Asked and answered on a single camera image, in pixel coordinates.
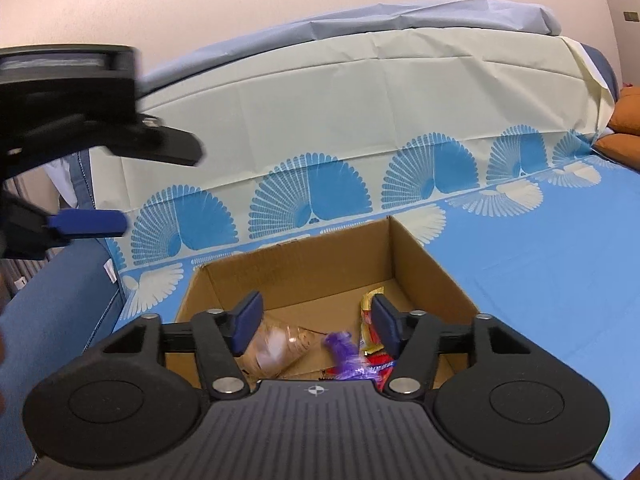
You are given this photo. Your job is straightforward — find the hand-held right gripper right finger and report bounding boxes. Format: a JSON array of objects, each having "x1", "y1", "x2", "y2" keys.
[{"x1": 372, "y1": 294, "x2": 533, "y2": 400}]

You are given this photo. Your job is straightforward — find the purple snack packet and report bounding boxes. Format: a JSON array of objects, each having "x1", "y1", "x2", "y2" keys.
[{"x1": 322, "y1": 331, "x2": 376, "y2": 381}]

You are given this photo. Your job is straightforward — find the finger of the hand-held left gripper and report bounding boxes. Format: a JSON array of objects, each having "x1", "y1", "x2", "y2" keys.
[
  {"x1": 0, "y1": 192, "x2": 127, "y2": 261},
  {"x1": 107, "y1": 112, "x2": 206, "y2": 167}
]

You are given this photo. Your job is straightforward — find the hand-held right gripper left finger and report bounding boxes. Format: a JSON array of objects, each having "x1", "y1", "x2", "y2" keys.
[{"x1": 102, "y1": 290, "x2": 264, "y2": 400}]

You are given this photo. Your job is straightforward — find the brown cardboard box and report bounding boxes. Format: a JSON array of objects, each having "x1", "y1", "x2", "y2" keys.
[{"x1": 172, "y1": 215, "x2": 481, "y2": 396}]

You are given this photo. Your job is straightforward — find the clear cookie packet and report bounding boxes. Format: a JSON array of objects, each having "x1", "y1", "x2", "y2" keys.
[{"x1": 235, "y1": 320, "x2": 326, "y2": 381}]

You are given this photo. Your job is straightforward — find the grey curtain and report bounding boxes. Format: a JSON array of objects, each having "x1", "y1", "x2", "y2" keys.
[{"x1": 2, "y1": 257, "x2": 38, "y2": 306}]

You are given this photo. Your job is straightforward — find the light blue sheet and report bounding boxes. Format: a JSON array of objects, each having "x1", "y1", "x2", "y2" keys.
[{"x1": 140, "y1": 0, "x2": 563, "y2": 96}]

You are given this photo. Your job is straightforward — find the yellow red snack packet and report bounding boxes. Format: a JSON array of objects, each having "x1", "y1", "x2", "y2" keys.
[{"x1": 359, "y1": 286, "x2": 388, "y2": 358}]

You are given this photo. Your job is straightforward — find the brown orange cushion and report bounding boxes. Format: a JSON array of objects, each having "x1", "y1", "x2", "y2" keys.
[{"x1": 607, "y1": 87, "x2": 640, "y2": 137}]

